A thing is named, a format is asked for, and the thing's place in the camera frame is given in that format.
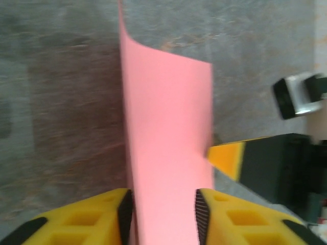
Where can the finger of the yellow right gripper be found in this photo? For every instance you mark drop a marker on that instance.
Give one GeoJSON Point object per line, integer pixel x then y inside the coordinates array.
{"type": "Point", "coordinates": [227, 159]}

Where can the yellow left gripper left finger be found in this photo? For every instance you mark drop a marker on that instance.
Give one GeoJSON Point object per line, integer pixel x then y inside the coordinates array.
{"type": "Point", "coordinates": [84, 222]}

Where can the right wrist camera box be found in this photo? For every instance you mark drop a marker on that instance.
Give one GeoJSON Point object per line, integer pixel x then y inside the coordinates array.
{"type": "Point", "coordinates": [299, 94]}

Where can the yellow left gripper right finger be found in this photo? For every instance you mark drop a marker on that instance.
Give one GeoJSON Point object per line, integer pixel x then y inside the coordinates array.
{"type": "Point", "coordinates": [245, 224]}

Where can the pink square paper sheet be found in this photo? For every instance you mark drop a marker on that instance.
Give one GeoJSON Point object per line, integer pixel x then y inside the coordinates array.
{"type": "Point", "coordinates": [166, 127]}

